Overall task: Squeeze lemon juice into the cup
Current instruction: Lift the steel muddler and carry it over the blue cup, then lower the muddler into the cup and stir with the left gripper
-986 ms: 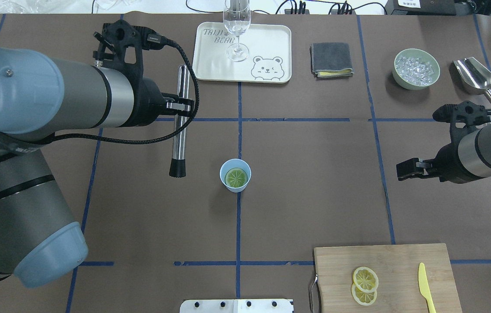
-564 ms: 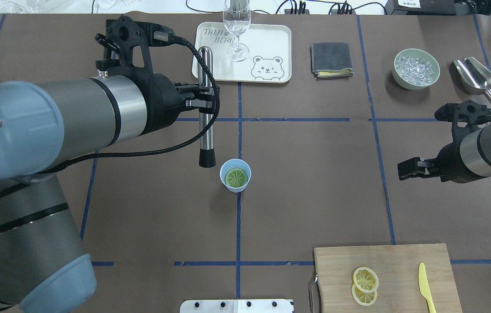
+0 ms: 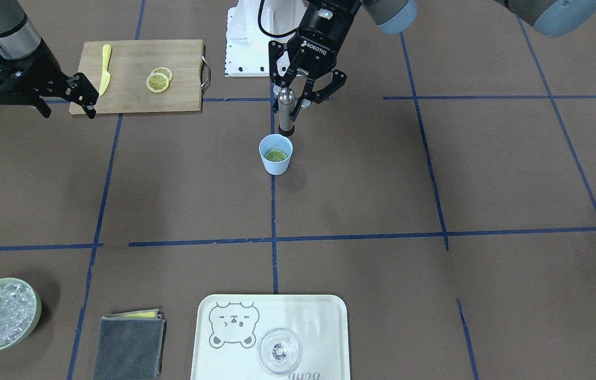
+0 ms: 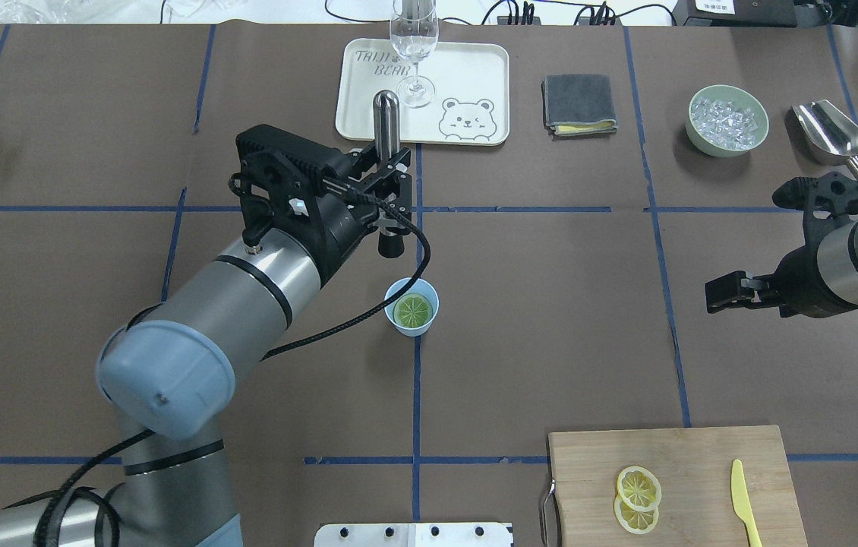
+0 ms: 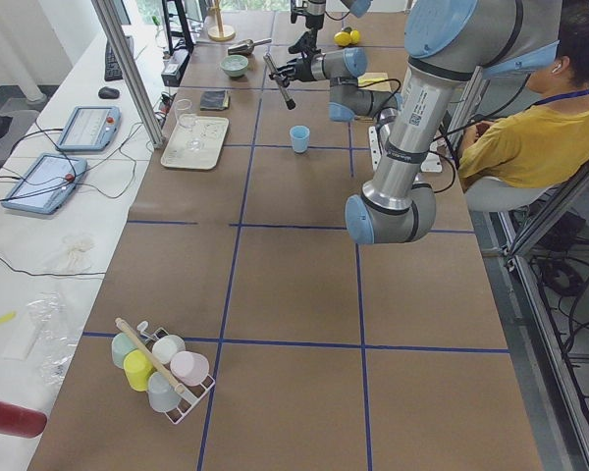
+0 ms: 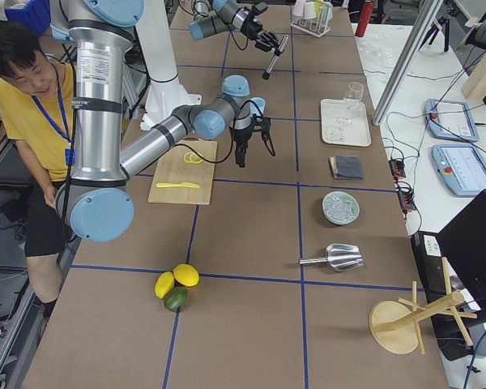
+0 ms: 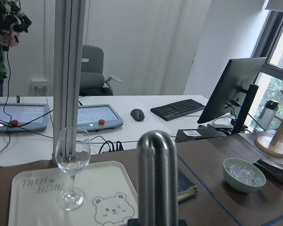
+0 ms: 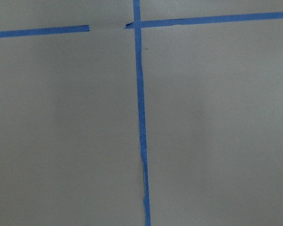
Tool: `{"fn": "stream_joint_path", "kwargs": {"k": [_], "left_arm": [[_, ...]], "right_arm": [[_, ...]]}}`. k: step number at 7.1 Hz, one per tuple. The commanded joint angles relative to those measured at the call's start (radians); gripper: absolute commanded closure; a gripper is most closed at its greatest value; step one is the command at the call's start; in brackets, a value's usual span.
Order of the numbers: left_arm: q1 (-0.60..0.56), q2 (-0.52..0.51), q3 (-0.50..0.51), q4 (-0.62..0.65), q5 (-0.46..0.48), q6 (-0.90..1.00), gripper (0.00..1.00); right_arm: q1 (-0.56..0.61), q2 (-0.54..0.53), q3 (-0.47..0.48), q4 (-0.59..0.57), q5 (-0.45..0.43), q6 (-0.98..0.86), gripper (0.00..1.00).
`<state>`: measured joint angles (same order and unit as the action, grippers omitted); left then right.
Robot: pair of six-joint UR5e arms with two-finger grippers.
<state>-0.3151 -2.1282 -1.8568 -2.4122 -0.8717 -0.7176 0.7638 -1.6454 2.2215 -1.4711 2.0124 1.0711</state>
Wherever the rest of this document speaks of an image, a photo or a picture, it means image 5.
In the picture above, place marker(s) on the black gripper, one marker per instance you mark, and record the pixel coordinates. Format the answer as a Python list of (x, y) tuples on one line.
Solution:
[(302, 68), (315, 22)]

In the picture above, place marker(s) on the steel muddler black cap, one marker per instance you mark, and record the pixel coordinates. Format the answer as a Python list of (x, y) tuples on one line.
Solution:
[(290, 103)]

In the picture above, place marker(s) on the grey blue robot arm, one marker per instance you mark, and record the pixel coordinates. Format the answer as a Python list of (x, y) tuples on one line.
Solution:
[(355, 8), (445, 42)]

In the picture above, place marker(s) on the whole yellow lemon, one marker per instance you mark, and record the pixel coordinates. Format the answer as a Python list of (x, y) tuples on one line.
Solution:
[(342, 38), (354, 36)]

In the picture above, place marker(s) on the light blue plastic cup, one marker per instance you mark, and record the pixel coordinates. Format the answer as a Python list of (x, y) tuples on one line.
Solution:
[(299, 136)]

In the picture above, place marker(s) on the wooden cup tree stand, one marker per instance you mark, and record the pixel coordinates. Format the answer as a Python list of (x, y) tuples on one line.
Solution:
[(220, 32)]

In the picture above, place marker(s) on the pale green plastic cup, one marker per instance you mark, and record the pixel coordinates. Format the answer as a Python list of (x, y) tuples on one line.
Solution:
[(167, 347)]

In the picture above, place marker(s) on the pink plastic cup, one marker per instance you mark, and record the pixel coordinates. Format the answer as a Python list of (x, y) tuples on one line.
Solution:
[(189, 367)]

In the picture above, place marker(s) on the teal plastic cup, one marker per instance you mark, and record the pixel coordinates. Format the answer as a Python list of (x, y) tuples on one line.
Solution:
[(121, 347)]

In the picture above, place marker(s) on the yellow plastic cup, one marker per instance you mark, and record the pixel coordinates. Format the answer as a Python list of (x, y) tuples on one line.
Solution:
[(138, 369)]

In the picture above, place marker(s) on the grey plastic cup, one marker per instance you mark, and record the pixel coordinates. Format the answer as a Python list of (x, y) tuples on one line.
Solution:
[(161, 396)]

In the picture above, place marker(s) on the steel ice scoop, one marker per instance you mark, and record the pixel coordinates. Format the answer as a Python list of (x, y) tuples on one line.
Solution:
[(246, 47)]

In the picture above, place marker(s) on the green bowl of ice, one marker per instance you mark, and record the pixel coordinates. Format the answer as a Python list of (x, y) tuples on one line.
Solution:
[(234, 66)]

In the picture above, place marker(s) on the folded grey cloth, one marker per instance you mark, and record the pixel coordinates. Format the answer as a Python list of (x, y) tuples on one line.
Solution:
[(214, 100)]

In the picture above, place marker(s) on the wooden cutting board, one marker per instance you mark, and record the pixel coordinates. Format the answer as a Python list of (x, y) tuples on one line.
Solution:
[(375, 81)]

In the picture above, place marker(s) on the clear wine glass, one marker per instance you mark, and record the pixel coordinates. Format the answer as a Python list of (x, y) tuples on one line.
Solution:
[(186, 119)]

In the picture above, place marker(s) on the white bear tray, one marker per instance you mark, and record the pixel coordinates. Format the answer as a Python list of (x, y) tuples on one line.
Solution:
[(211, 131)]

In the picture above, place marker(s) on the black keyboard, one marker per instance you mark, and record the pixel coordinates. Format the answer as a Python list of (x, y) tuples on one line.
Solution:
[(112, 68)]

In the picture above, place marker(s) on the black computer mouse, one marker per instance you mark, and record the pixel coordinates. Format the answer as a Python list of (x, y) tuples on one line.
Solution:
[(108, 93)]

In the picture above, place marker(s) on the upper blue teach pendant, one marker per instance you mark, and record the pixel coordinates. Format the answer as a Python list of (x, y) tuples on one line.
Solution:
[(89, 129)]

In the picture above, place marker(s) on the blue teach pendant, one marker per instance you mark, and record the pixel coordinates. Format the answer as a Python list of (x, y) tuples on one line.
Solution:
[(89, 129), (46, 185)]

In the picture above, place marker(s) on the white chair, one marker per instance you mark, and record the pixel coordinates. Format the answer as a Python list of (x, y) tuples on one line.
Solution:
[(490, 194)]

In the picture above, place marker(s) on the person in yellow shirt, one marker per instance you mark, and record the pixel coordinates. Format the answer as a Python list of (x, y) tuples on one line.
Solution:
[(547, 143)]

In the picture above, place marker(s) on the lower blue teach pendant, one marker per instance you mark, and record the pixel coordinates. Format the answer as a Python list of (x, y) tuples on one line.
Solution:
[(46, 185)]

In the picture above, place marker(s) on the red bottle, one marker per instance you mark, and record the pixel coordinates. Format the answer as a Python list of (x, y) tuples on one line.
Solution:
[(21, 422)]

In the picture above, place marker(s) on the aluminium frame post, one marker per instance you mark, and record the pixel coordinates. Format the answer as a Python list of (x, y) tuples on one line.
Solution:
[(110, 22)]

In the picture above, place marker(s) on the white wire cup rack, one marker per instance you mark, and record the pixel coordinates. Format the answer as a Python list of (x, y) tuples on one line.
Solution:
[(190, 396)]

